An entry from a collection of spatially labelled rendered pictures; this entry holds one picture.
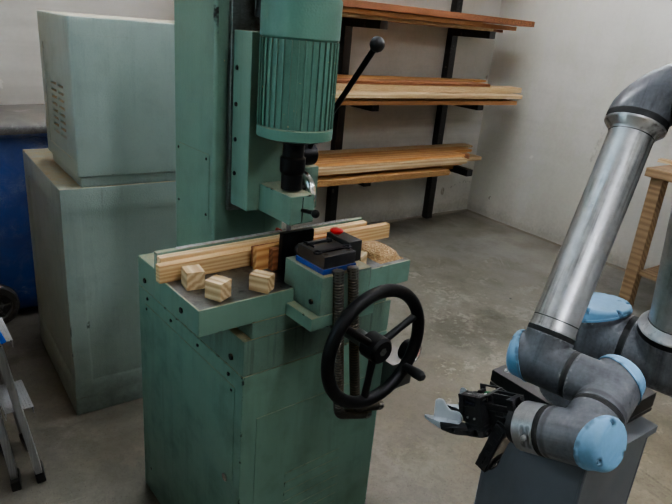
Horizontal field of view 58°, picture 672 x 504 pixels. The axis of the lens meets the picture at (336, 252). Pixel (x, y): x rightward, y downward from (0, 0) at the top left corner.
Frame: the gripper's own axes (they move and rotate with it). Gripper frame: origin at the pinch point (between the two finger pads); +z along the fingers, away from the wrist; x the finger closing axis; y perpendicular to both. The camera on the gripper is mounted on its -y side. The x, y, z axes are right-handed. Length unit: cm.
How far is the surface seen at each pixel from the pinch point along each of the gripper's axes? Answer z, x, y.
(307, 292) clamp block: 19.4, 15.5, 28.4
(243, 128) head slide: 40, 13, 67
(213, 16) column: 39, 17, 92
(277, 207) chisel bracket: 36, 9, 47
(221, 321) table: 25.6, 33.3, 25.8
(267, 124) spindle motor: 27, 15, 66
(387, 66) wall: 230, -229, 138
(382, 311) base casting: 28.8, -13.4, 17.3
